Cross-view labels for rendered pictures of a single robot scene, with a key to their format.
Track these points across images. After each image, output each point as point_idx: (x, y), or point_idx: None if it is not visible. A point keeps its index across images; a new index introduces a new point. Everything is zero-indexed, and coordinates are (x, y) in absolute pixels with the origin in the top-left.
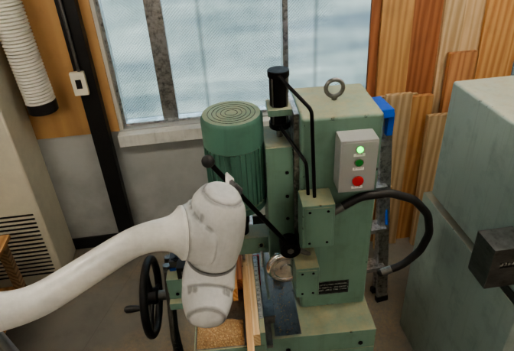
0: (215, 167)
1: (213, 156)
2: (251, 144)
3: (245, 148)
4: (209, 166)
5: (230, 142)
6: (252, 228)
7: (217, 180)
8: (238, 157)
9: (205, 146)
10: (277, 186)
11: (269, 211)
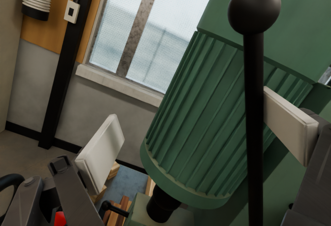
0: (262, 45)
1: (216, 49)
2: (324, 61)
3: (314, 62)
4: (260, 17)
5: (301, 20)
6: (173, 212)
7: (190, 110)
8: (280, 76)
9: (208, 23)
10: (290, 180)
11: (240, 215)
